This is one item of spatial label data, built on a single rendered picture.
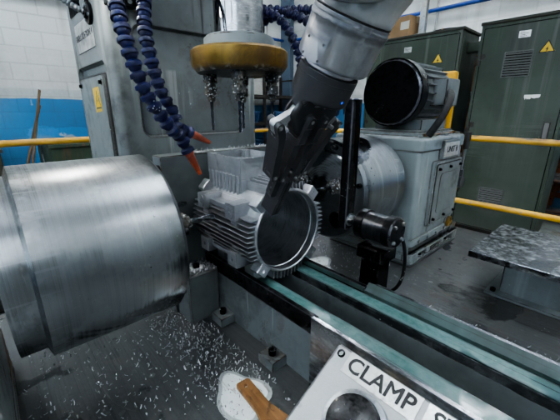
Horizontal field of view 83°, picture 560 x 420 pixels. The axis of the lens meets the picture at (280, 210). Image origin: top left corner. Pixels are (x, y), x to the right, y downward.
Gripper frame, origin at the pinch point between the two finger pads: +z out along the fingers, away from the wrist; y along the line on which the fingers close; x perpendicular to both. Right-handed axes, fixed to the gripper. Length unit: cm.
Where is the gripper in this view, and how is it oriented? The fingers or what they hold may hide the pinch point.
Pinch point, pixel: (276, 193)
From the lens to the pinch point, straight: 50.9
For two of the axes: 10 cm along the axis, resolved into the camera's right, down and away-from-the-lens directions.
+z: -3.3, 7.2, 6.1
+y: -7.4, 2.0, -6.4
